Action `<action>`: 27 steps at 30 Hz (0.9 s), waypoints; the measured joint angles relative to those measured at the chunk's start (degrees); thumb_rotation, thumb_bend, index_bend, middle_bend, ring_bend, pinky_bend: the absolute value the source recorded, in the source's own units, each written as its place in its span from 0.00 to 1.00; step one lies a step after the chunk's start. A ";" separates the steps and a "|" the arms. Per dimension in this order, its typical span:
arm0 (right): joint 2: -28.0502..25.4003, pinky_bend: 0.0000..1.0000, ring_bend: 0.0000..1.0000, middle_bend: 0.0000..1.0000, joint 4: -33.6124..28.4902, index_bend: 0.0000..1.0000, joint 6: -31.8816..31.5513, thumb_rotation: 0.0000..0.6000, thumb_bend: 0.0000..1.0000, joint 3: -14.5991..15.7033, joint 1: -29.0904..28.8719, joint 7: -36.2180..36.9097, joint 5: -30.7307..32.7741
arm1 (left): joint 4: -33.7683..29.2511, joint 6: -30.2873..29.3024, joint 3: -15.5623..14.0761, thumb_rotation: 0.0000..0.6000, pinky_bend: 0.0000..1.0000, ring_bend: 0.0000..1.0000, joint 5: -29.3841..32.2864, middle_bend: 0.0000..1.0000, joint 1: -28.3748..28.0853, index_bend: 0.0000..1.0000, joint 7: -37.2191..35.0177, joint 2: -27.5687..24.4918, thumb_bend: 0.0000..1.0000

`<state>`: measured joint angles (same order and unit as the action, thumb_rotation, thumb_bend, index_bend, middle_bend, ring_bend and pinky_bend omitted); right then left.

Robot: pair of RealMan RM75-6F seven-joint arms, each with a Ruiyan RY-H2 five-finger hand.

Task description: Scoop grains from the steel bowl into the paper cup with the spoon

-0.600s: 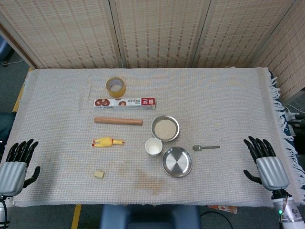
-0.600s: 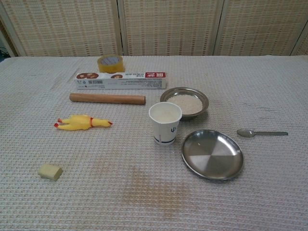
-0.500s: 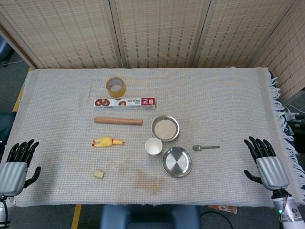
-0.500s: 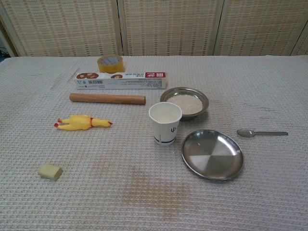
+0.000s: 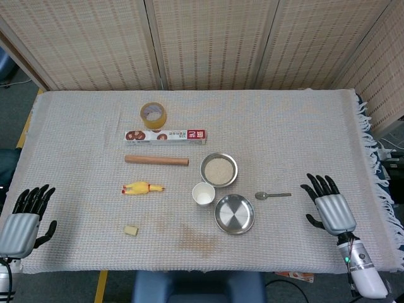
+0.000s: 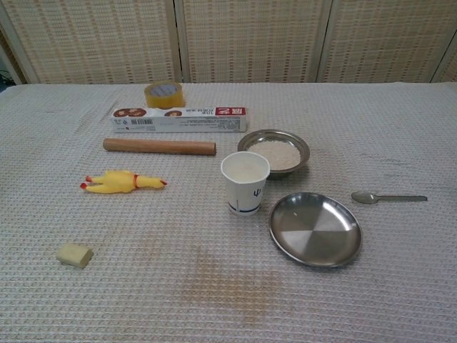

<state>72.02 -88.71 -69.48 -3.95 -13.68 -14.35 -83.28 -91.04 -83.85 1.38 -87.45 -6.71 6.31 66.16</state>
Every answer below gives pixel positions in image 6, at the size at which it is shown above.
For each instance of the metal spoon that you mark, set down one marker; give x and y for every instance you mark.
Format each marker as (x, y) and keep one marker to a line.
(362, 197)

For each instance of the white paper cup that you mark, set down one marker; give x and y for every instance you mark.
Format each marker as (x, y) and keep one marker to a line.
(244, 196)

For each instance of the stainless steel bowl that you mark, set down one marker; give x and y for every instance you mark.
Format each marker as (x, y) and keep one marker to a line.
(303, 150)

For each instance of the stainless steel plate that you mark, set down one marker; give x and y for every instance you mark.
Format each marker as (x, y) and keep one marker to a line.
(316, 232)

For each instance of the white red cling film box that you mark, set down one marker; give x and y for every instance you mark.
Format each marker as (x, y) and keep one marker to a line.
(185, 123)

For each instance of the wooden rolling pin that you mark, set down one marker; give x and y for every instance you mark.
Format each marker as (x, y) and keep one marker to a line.
(157, 146)

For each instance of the clear yellowish packing tape roll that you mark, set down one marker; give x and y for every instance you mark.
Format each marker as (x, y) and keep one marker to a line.
(156, 102)

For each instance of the yellow rubber chicken toy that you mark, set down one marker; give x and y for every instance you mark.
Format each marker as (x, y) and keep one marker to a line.
(114, 182)

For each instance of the beige waffle weave tablecloth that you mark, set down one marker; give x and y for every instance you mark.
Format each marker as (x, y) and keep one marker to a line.
(178, 286)

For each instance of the woven bamboo folding screen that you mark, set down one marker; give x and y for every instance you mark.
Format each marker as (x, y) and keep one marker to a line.
(250, 39)

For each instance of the pale yellow sponge block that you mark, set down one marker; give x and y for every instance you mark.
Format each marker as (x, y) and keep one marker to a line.
(73, 254)

